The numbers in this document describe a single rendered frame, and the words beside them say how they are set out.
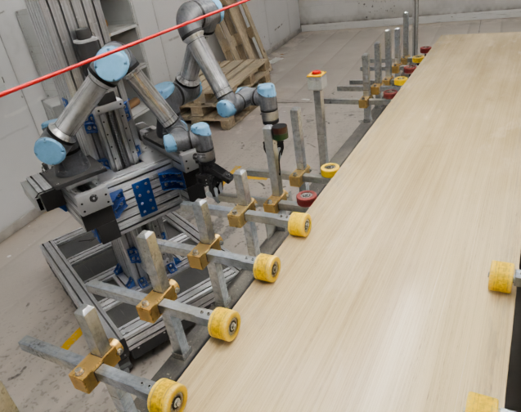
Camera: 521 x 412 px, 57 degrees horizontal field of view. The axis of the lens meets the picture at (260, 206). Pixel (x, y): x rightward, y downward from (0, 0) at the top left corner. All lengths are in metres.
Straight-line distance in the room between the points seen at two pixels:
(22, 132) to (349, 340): 3.55
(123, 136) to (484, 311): 1.69
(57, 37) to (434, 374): 1.89
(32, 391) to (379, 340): 1.97
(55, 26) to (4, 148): 2.10
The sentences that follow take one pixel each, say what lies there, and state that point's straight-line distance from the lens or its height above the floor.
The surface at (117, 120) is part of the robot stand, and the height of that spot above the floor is 1.16.
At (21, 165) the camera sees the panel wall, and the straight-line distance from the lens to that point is 4.37.
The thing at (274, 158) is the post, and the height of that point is 1.04.
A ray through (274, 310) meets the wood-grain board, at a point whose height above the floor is 0.90.
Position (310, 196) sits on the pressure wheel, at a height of 0.91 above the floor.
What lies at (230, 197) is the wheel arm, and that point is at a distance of 2.06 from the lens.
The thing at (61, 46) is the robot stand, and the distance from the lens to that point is 2.32.
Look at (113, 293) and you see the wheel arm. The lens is 1.52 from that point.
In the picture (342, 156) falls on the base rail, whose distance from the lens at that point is 2.66.
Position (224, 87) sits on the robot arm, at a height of 1.29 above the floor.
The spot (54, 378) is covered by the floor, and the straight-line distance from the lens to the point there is 2.82.
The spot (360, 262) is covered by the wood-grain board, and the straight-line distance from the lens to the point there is 1.52.
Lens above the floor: 1.82
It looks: 29 degrees down
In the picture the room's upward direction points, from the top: 9 degrees counter-clockwise
